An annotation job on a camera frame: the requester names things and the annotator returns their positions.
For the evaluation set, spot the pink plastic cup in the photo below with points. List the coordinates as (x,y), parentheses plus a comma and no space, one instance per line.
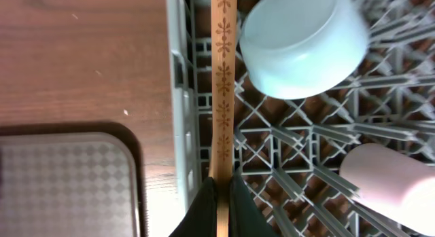
(393,185)

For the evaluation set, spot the plain wooden chopstick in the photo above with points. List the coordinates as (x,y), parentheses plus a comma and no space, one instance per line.
(223,50)

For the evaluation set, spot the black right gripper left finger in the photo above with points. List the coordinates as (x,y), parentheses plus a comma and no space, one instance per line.
(200,220)

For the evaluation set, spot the light blue small bowl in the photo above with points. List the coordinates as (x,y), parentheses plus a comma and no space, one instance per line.
(299,48)

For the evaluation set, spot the brown serving tray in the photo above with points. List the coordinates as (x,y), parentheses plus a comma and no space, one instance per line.
(71,179)

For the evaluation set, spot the grey dishwasher rack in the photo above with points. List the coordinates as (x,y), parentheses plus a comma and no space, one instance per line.
(289,152)

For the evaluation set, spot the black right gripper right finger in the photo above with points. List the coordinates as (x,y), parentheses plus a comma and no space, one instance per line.
(245,218)

